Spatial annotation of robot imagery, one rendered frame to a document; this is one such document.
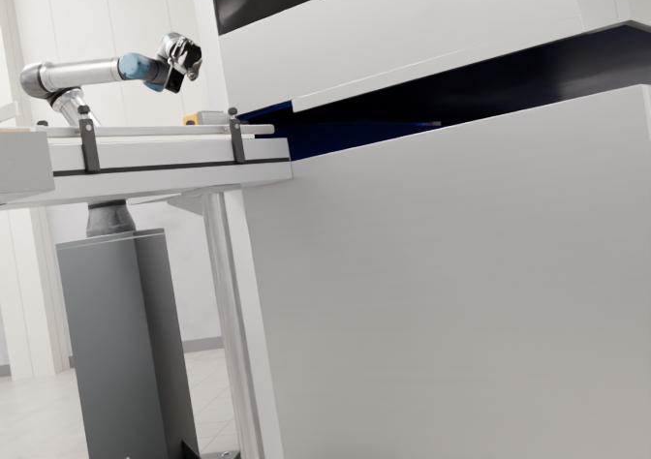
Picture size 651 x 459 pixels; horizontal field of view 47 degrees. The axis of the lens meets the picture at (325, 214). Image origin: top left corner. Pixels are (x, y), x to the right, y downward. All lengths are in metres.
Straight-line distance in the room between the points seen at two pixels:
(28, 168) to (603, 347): 0.97
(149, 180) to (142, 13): 3.84
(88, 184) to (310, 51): 0.59
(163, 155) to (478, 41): 0.62
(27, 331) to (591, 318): 4.32
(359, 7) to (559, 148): 0.51
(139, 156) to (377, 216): 0.50
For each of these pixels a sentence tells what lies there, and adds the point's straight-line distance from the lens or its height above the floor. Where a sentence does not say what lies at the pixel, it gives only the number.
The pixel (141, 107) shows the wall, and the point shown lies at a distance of 5.13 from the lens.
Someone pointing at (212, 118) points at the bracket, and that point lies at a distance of 1.80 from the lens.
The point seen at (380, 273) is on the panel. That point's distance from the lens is 1.59.
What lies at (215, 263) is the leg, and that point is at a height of 0.68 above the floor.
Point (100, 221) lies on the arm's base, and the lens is 2.37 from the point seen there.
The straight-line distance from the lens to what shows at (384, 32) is 1.57.
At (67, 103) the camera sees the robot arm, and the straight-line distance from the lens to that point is 2.64.
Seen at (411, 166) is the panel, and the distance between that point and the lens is 1.52.
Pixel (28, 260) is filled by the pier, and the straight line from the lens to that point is 5.23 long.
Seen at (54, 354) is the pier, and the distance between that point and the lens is 5.27.
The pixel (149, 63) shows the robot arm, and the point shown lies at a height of 1.28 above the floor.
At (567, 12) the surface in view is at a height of 1.03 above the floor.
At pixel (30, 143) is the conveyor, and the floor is 0.91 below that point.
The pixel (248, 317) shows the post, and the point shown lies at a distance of 1.87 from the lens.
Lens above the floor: 0.75
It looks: level
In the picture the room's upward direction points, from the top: 9 degrees counter-clockwise
